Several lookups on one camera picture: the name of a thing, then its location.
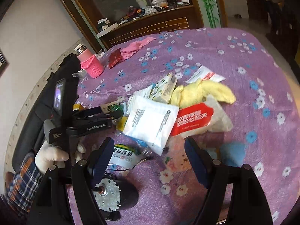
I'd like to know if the lemon print tissue pack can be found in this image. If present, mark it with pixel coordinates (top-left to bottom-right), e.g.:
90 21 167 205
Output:
149 73 177 104

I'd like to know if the left plaid sleeve forearm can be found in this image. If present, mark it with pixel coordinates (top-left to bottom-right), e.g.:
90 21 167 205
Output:
4 152 43 216

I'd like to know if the left white gloved hand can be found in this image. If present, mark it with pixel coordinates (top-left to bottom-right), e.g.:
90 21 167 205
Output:
34 140 86 175

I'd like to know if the green white packet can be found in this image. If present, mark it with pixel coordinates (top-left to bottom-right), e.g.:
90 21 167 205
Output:
107 144 150 171

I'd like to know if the blue plush toy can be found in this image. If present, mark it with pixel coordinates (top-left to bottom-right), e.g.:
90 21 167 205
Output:
206 141 247 167

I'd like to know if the black sofa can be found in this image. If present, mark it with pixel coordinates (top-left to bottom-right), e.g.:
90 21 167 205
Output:
12 53 80 172

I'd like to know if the silver black electric motor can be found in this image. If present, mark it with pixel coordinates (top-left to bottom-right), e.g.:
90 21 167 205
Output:
93 173 139 221

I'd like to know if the pink bottle in knit sleeve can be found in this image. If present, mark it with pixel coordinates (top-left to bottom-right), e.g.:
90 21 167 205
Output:
74 44 104 78

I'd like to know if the red white snack bag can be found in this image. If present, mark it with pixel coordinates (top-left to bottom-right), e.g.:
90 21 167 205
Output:
170 95 233 139

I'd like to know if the white document pouch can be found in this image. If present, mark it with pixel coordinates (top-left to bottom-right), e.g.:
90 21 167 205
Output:
123 96 179 155

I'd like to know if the dark red pouch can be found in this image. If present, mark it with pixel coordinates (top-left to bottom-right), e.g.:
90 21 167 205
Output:
108 48 124 69

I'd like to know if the pink cloth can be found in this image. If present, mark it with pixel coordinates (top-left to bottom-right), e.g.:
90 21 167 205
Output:
121 37 156 60

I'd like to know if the yellow fluffy towel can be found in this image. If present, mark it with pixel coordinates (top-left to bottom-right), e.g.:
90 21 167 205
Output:
169 79 236 109

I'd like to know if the purple floral tablecloth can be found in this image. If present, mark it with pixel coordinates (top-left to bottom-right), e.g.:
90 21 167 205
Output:
77 28 299 224

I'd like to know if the small white red packet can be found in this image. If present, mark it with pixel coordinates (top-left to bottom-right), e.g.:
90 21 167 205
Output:
185 65 226 84

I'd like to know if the wooden cabinet counter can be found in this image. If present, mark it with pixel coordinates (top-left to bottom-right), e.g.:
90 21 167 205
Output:
60 0 228 50

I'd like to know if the white cup on counter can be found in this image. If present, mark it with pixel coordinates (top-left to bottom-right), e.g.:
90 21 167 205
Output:
136 0 148 8

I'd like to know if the framed wall picture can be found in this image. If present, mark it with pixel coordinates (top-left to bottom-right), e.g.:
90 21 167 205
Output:
0 50 8 76

